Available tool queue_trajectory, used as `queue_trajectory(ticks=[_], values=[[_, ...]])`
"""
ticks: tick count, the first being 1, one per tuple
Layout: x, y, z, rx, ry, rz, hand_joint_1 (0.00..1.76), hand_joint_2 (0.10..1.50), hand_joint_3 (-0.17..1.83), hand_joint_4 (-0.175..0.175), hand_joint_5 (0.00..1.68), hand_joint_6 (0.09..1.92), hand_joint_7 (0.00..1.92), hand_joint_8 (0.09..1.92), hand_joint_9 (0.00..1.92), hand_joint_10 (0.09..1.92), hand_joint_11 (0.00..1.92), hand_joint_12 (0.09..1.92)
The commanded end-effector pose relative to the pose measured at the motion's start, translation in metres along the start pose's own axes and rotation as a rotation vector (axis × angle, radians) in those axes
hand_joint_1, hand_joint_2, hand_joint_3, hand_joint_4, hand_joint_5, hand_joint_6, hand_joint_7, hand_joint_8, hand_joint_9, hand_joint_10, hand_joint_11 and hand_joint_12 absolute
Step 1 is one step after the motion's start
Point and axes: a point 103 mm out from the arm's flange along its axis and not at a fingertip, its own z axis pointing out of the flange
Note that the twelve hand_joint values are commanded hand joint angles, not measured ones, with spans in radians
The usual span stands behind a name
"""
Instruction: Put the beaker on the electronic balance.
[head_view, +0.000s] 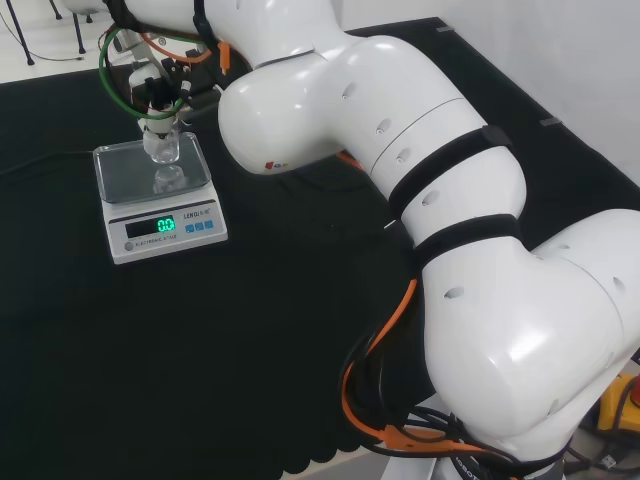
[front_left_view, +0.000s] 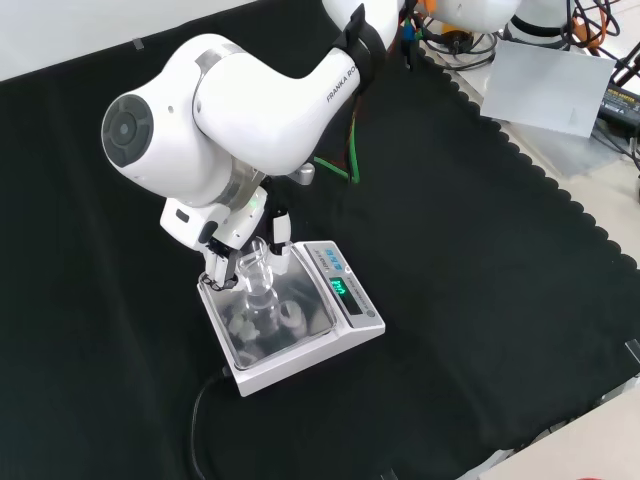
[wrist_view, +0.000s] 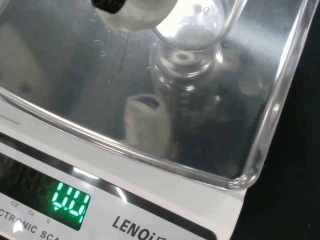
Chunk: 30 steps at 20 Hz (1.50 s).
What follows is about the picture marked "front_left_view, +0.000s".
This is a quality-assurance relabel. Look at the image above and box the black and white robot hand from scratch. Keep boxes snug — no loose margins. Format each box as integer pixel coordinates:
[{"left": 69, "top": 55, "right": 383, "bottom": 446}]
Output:
[{"left": 159, "top": 197, "right": 294, "bottom": 293}]

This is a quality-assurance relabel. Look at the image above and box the clear glass beaker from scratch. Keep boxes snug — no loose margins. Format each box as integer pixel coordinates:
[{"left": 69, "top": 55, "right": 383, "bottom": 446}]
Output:
[{"left": 236, "top": 237, "right": 281, "bottom": 324}]

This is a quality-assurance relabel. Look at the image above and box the white electronic balance steel pan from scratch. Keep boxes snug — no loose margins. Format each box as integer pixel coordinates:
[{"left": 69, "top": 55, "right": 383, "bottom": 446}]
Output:
[{"left": 197, "top": 240, "right": 387, "bottom": 399}]

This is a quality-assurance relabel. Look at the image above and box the black bench cloth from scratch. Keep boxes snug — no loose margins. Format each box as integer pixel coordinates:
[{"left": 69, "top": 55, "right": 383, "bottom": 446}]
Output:
[{"left": 0, "top": 0, "right": 640, "bottom": 480}]

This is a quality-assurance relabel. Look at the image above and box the yellow stop button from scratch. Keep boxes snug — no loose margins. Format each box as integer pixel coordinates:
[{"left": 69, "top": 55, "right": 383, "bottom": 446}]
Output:
[{"left": 441, "top": 29, "right": 476, "bottom": 52}]

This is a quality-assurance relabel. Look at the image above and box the pale board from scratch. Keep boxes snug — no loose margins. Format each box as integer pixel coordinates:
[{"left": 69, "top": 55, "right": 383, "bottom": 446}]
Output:
[{"left": 479, "top": 39, "right": 617, "bottom": 138}]

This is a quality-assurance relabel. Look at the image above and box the black power adapter yellow label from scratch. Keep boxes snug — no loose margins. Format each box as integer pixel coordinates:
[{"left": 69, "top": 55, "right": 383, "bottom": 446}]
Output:
[{"left": 597, "top": 83, "right": 640, "bottom": 127}]

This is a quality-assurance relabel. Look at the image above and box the green cable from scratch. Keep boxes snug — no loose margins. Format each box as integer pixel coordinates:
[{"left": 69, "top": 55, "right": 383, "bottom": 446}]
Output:
[{"left": 313, "top": 112, "right": 363, "bottom": 186}]

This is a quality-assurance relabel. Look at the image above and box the black balance power cable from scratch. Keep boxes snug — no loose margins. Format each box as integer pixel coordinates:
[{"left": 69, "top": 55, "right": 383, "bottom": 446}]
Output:
[{"left": 191, "top": 366, "right": 234, "bottom": 480}]

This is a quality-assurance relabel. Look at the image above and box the orange cable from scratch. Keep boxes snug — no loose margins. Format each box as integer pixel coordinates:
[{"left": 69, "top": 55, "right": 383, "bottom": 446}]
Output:
[{"left": 569, "top": 19, "right": 610, "bottom": 60}]

